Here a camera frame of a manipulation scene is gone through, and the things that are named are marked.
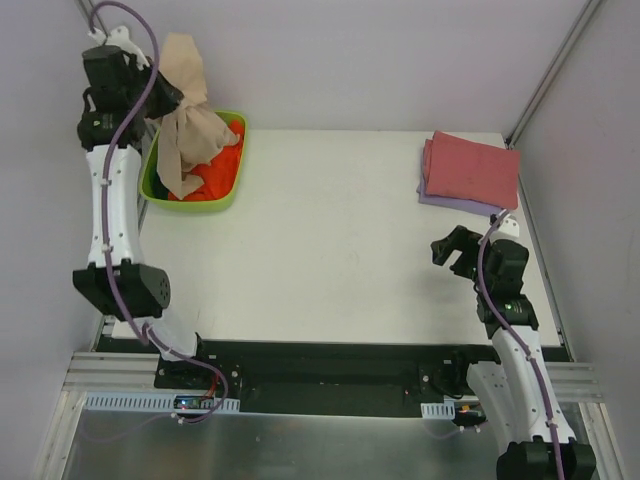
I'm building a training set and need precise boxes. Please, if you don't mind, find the orange t shirt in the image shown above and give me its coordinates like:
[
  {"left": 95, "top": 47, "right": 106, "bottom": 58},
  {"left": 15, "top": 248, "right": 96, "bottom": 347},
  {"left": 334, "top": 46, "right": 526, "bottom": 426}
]
[{"left": 184, "top": 119, "right": 245, "bottom": 202}]

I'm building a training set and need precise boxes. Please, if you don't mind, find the folded red t shirt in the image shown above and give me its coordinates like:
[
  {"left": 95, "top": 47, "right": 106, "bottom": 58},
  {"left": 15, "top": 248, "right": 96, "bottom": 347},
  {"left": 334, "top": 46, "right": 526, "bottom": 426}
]
[{"left": 422, "top": 131, "right": 520, "bottom": 210}]

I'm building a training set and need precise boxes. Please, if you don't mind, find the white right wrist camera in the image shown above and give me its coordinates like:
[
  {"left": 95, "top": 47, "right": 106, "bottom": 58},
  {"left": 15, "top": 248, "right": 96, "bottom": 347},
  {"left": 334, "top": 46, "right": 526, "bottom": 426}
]
[{"left": 489, "top": 209, "right": 520, "bottom": 241}]

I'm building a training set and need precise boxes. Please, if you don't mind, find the green plastic basket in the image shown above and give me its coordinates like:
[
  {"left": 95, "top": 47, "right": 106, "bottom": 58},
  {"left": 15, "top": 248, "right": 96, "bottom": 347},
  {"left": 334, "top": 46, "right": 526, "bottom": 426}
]
[{"left": 139, "top": 110, "right": 248, "bottom": 213}]

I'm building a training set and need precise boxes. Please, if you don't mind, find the aluminium corner post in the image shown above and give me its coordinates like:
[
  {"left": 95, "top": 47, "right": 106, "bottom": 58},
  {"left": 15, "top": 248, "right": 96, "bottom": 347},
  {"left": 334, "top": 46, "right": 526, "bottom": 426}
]
[
  {"left": 73, "top": 0, "right": 108, "bottom": 34},
  {"left": 505, "top": 0, "right": 606, "bottom": 149}
]

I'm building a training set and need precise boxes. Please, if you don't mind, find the folded purple t shirt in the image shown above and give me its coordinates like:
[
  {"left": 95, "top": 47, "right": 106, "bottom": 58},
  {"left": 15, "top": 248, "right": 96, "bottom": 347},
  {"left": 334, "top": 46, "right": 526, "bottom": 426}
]
[{"left": 417, "top": 140, "right": 501, "bottom": 217}]

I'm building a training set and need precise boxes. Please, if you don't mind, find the aluminium front frame rail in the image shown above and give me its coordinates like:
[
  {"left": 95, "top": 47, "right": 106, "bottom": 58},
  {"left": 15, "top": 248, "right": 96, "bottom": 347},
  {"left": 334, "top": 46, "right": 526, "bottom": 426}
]
[{"left": 62, "top": 352, "right": 605, "bottom": 403}]

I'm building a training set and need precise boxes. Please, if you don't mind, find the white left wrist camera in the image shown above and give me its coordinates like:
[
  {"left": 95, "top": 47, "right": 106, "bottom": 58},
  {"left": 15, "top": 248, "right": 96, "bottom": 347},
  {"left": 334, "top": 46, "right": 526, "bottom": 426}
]
[{"left": 88, "top": 25, "right": 150, "bottom": 70}]

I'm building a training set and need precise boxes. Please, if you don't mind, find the right white cable duct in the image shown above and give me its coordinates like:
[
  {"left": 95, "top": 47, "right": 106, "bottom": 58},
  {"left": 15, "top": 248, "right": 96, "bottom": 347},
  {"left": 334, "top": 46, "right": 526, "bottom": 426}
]
[{"left": 420, "top": 401, "right": 456, "bottom": 421}]

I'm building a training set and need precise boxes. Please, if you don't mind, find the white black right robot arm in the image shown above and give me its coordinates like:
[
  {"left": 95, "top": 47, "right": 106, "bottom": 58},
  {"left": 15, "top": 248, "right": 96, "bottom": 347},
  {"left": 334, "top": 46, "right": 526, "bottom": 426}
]
[{"left": 431, "top": 226, "right": 597, "bottom": 479}]

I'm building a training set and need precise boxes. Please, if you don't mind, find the left white cable duct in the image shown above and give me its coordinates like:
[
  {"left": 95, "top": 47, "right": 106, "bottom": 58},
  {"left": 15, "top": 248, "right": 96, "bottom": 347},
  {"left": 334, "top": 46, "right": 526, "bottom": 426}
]
[{"left": 85, "top": 392, "right": 219, "bottom": 415}]

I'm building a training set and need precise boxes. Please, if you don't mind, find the white cable duct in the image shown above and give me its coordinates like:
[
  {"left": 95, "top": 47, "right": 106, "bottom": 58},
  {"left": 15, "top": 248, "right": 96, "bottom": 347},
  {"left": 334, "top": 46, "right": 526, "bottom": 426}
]
[
  {"left": 85, "top": 392, "right": 219, "bottom": 415},
  {"left": 420, "top": 401, "right": 456, "bottom": 421}
]

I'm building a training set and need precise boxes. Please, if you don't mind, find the beige t shirt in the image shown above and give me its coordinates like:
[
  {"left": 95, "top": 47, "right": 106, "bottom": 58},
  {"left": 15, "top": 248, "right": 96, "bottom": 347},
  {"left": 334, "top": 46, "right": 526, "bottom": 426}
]
[{"left": 157, "top": 33, "right": 240, "bottom": 199}]

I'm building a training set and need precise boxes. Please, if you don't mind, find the right aluminium corner post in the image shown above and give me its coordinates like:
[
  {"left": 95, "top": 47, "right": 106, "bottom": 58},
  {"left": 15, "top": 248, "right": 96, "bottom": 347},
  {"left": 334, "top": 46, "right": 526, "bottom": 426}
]
[{"left": 505, "top": 0, "right": 606, "bottom": 149}]

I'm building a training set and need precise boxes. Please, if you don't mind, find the left aluminium corner post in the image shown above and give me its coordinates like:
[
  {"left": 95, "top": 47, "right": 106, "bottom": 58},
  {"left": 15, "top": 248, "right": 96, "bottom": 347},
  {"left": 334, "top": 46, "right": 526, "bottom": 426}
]
[{"left": 73, "top": 0, "right": 108, "bottom": 34}]

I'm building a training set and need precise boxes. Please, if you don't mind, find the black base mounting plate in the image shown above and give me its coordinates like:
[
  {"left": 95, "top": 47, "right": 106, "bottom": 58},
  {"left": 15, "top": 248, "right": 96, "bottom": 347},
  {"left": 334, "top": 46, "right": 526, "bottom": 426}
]
[{"left": 94, "top": 335, "right": 506, "bottom": 416}]

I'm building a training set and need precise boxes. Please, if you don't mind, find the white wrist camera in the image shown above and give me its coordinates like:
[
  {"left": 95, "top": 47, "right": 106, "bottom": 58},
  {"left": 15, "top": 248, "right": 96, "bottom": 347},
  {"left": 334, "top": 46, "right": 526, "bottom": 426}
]
[
  {"left": 489, "top": 209, "right": 520, "bottom": 241},
  {"left": 88, "top": 25, "right": 150, "bottom": 70}
]

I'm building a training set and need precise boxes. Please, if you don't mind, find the dark green t shirt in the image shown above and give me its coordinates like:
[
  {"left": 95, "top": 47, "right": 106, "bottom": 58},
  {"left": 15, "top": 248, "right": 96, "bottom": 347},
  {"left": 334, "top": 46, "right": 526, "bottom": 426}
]
[{"left": 151, "top": 174, "right": 169, "bottom": 200}]

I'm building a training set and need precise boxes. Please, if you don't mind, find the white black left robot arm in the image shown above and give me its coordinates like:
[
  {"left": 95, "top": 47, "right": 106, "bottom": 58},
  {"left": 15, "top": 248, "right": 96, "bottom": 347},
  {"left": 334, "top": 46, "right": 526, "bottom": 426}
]
[{"left": 72, "top": 45, "right": 212, "bottom": 389}]

